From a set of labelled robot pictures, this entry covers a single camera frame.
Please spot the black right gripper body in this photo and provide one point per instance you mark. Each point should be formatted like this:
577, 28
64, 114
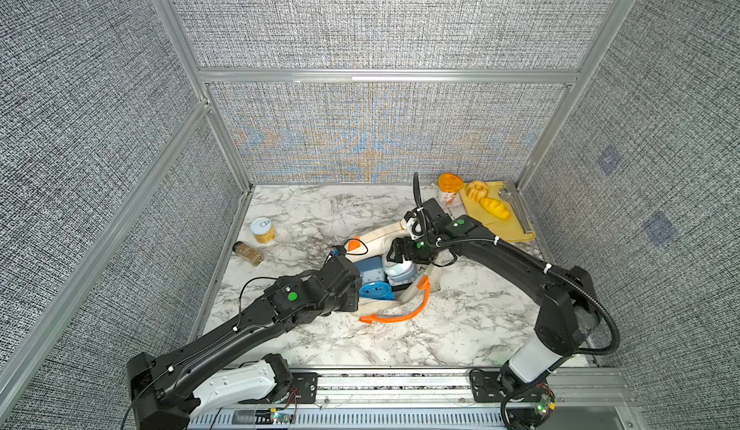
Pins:
420, 251

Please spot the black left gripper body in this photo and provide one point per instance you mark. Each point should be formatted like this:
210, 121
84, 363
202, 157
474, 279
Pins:
349, 302

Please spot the blue rectangular alarm clock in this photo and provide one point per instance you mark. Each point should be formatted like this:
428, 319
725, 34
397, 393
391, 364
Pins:
371, 270

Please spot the canvas bag orange handles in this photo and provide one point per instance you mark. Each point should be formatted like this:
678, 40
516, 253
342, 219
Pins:
410, 300

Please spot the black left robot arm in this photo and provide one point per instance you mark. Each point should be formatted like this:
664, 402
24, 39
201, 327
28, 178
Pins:
163, 388

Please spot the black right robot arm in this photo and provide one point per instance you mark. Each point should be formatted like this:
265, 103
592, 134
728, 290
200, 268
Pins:
571, 320

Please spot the orange lid instant noodle cup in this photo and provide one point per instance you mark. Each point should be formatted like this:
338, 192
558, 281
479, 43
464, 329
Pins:
450, 186

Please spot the yellow bundt cake toy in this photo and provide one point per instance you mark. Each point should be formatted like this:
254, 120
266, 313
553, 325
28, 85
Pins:
476, 190

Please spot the yellow bread loaf toy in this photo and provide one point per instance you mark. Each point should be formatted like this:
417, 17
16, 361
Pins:
495, 208

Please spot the yellow cutting board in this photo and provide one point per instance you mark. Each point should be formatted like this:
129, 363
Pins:
508, 230

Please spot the grey metal wrench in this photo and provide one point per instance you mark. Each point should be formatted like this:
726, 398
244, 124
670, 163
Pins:
510, 195

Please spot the yellow tin can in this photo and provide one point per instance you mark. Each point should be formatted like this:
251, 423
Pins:
263, 230

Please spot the brown spice jar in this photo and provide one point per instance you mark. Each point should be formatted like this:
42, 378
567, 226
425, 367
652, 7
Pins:
247, 253

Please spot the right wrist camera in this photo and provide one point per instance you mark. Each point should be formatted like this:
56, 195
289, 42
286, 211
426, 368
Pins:
412, 226

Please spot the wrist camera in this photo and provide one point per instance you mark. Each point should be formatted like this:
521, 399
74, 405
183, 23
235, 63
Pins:
353, 247
412, 226

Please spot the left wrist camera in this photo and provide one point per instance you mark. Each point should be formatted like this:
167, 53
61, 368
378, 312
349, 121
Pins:
353, 247

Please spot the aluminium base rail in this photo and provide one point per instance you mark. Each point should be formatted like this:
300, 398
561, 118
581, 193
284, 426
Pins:
267, 397

